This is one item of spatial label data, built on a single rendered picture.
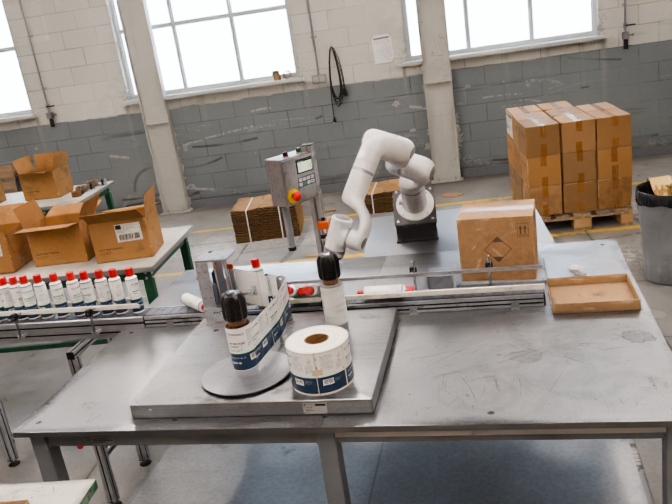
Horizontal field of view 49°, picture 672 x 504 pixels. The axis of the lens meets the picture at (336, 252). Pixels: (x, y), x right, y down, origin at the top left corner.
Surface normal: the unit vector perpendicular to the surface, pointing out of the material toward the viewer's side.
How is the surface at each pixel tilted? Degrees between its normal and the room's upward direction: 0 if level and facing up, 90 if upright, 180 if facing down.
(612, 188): 88
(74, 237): 90
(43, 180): 89
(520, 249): 90
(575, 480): 1
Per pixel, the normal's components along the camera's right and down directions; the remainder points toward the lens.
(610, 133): -0.06, 0.33
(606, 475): -0.15, -0.94
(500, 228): -0.28, 0.34
